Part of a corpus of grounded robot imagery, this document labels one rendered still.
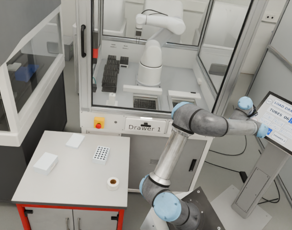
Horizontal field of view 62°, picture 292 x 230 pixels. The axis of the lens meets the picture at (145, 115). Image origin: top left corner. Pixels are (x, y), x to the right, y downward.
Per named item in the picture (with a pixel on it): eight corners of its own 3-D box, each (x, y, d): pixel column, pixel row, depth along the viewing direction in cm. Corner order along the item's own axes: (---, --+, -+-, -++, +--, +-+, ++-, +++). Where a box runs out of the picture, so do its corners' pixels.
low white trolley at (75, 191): (118, 265, 180) (127, 206, 135) (31, 263, 174) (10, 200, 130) (122, 197, 227) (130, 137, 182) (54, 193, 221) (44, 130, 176)
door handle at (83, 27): (84, 60, 142) (84, 27, 131) (80, 59, 142) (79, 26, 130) (86, 56, 146) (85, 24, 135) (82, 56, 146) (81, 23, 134)
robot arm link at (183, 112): (149, 211, 115) (197, 106, 107) (133, 192, 126) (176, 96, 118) (167, 211, 123) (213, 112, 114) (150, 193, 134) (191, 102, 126)
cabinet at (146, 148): (191, 200, 234) (216, 138, 187) (83, 194, 225) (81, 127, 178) (178, 135, 311) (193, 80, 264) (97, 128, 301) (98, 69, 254)
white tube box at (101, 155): (104, 164, 157) (105, 160, 155) (92, 162, 158) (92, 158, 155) (109, 151, 167) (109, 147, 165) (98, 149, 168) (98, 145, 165)
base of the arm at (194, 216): (206, 222, 117) (197, 216, 111) (182, 239, 119) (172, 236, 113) (191, 196, 128) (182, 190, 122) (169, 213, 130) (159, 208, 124)
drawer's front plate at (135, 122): (163, 133, 181) (166, 122, 175) (124, 130, 178) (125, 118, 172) (163, 132, 183) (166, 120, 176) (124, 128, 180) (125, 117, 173)
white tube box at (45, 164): (47, 176, 145) (46, 170, 142) (34, 172, 146) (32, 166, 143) (58, 161, 155) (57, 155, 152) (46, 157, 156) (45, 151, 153)
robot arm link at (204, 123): (214, 117, 98) (273, 122, 127) (195, 108, 106) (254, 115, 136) (205, 143, 101) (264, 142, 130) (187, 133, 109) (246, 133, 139)
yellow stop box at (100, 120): (103, 129, 173) (103, 121, 169) (93, 128, 172) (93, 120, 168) (104, 125, 177) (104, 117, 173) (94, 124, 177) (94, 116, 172)
